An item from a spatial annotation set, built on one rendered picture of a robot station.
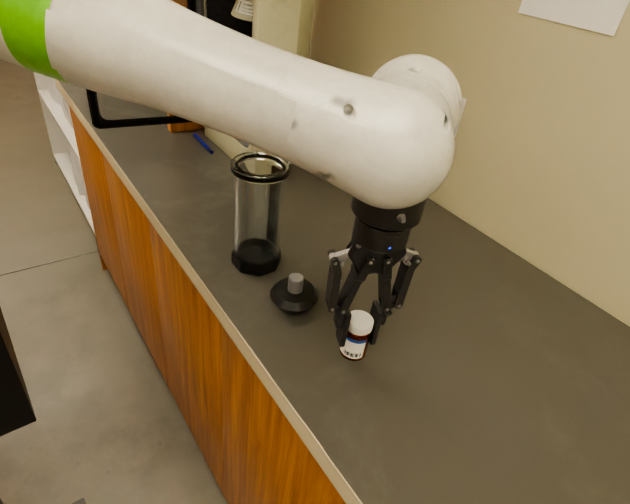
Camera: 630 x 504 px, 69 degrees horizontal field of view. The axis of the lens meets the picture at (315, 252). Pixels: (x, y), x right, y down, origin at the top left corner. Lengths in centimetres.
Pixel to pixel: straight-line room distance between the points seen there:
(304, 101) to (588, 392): 72
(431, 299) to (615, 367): 35
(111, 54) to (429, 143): 28
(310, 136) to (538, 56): 83
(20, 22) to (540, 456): 82
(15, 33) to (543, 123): 97
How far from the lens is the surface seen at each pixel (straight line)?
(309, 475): 87
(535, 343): 98
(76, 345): 218
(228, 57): 42
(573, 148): 113
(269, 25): 118
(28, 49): 51
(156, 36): 44
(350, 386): 77
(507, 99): 120
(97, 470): 182
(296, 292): 85
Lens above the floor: 154
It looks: 36 degrees down
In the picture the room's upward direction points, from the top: 8 degrees clockwise
